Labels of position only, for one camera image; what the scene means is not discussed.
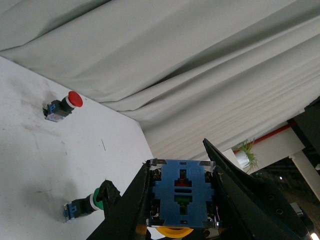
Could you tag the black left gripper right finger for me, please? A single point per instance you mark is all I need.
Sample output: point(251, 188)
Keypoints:
point(251, 208)

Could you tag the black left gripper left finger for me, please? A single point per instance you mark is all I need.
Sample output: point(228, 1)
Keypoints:
point(127, 220)

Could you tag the red push button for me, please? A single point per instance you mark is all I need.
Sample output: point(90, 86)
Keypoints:
point(57, 110)

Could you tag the green push button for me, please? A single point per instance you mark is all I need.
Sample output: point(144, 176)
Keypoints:
point(82, 207)

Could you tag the green plant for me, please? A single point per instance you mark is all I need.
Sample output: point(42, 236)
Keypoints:
point(245, 157)

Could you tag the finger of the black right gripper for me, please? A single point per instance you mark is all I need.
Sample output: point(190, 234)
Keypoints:
point(107, 197)

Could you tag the yellow push button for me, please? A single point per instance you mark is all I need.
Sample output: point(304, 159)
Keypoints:
point(182, 196)

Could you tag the grey curtain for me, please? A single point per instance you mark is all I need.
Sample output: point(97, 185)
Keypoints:
point(186, 70)

